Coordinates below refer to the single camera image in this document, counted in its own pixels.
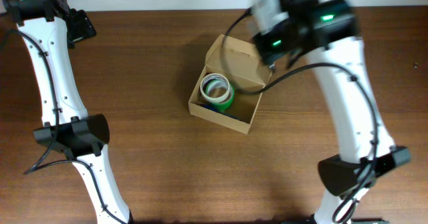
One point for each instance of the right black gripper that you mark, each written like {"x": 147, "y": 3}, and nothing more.
{"x": 268, "y": 54}

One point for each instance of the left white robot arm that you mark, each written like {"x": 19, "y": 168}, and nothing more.
{"x": 49, "y": 29}

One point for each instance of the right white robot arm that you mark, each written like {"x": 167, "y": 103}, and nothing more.
{"x": 326, "y": 35}

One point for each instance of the green tape roll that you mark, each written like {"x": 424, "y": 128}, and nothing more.
{"x": 220, "y": 93}

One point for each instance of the brown cardboard box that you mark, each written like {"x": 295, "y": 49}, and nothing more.
{"x": 240, "y": 63}

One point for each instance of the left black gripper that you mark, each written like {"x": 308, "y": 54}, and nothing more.
{"x": 84, "y": 27}

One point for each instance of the blue pen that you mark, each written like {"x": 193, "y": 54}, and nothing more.
{"x": 214, "y": 109}

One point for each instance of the white masking tape roll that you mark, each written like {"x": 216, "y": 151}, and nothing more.
{"x": 209, "y": 78}

